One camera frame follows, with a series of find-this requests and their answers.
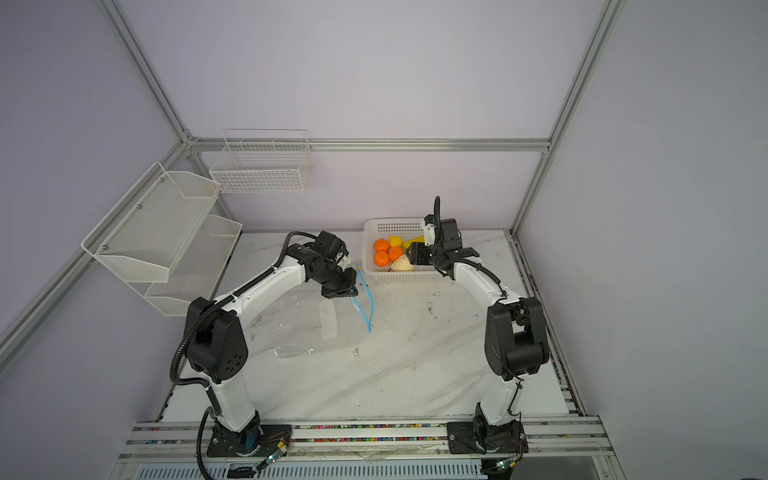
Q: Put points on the orange tangerine front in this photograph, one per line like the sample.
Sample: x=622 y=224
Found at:
x=382 y=259

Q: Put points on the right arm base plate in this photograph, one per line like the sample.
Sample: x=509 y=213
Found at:
x=478 y=438

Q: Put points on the white wire wall basket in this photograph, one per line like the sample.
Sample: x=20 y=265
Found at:
x=263 y=161

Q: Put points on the white plastic perforated basket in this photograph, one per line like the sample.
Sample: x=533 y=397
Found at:
x=407 y=229

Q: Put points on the upper white mesh shelf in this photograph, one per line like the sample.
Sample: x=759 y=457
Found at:
x=145 y=236

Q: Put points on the orange tangerine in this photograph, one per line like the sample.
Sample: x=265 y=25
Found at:
x=395 y=254
x=382 y=245
x=382 y=259

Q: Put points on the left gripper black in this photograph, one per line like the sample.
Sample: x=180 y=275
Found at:
x=348 y=290

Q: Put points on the orange tangerine back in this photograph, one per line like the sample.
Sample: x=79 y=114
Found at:
x=382 y=245

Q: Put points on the clear zip top bag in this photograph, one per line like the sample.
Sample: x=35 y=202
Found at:
x=304 y=322

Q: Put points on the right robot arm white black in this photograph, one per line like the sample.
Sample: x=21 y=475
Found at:
x=515 y=336

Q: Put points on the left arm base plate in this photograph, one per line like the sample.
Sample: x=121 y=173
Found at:
x=255 y=441

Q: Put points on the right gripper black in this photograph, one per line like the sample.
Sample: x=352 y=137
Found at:
x=416 y=250

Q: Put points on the orange tangerine middle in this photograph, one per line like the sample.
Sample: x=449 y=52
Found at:
x=395 y=254

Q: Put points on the white mesh shelf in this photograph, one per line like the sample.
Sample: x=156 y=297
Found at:
x=201 y=267
x=145 y=236

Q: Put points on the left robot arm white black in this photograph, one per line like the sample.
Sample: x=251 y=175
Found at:
x=213 y=350

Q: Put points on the white garlic bulb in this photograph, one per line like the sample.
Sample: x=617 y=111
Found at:
x=402 y=264

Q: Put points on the aluminium front rail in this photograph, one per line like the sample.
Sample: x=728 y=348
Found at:
x=376 y=440

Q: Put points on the lower white mesh shelf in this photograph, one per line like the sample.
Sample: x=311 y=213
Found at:
x=201 y=267

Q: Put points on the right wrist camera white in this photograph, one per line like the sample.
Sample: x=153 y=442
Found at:
x=429 y=234

